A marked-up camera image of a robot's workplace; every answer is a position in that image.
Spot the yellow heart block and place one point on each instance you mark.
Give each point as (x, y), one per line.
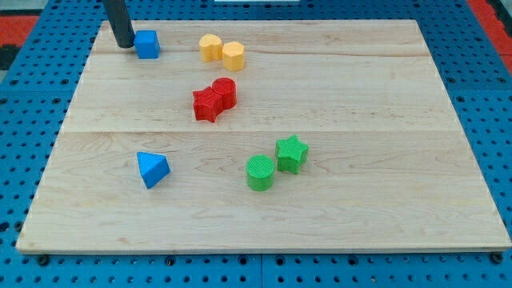
(210, 47)

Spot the wooden board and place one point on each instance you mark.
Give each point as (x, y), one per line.
(389, 168)

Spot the red star block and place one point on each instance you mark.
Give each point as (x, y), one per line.
(207, 104)

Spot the red cylinder block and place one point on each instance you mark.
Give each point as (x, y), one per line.
(226, 87)

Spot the green star block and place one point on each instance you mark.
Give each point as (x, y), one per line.
(291, 153)

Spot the blue cube block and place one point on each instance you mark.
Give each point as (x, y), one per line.
(147, 44)

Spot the yellow hexagon block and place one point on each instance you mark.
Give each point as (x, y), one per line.
(233, 56)

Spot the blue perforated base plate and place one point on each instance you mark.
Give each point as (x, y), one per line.
(39, 85)

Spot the blue triangle block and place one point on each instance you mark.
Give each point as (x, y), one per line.
(152, 168)

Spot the green cylinder block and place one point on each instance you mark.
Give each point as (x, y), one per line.
(260, 172)

